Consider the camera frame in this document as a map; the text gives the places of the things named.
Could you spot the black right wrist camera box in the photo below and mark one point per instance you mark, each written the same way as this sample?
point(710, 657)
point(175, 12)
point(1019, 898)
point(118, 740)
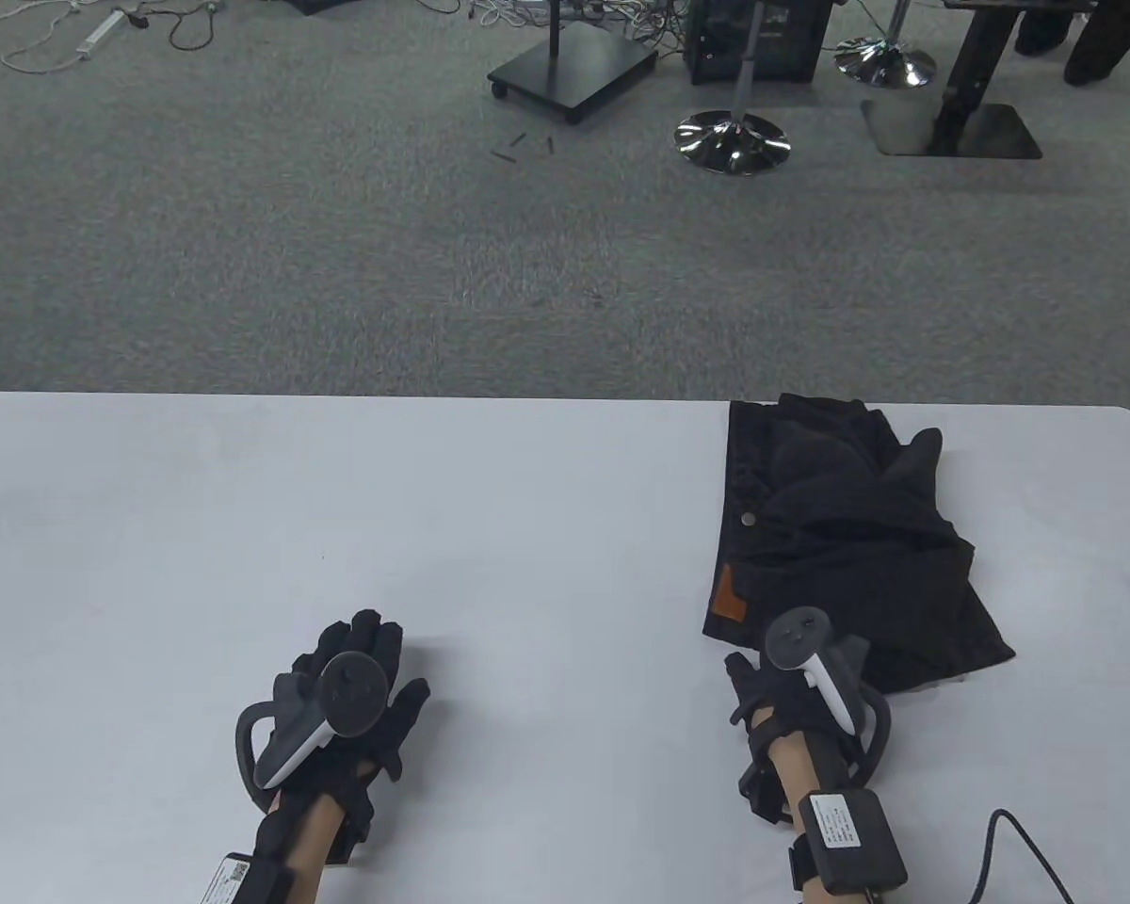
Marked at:
point(857, 838)

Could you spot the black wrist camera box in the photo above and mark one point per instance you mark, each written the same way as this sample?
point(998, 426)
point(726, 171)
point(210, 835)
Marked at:
point(245, 880)
point(857, 838)

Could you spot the chrome stool base with pole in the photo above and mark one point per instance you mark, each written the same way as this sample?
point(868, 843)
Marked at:
point(885, 61)
point(733, 141)

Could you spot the black trousers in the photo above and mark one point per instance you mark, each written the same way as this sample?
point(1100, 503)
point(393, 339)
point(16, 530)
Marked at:
point(838, 527)

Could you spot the black wheeled stand base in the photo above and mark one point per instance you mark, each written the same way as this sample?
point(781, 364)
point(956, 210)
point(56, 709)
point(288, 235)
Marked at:
point(574, 66)

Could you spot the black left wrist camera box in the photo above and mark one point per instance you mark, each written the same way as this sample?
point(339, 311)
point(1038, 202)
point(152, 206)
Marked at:
point(245, 880)

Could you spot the person's right hand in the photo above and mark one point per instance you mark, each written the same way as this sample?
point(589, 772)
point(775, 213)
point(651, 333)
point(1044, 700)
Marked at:
point(782, 697)

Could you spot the person's left hand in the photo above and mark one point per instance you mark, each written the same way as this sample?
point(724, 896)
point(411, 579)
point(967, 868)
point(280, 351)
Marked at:
point(377, 640)

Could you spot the person's left forearm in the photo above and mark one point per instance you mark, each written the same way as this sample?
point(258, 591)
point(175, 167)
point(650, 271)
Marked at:
point(311, 838)

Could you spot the white power strip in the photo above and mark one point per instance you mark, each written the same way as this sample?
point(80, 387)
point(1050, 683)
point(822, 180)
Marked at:
point(102, 30)

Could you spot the black flat-base stand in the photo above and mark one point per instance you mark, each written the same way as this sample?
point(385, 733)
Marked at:
point(989, 127)

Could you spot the flat black object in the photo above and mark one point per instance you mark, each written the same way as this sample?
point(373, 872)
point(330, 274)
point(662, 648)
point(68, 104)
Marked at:
point(315, 5)

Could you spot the black computer tower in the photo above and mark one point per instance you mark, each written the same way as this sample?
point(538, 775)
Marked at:
point(782, 38)

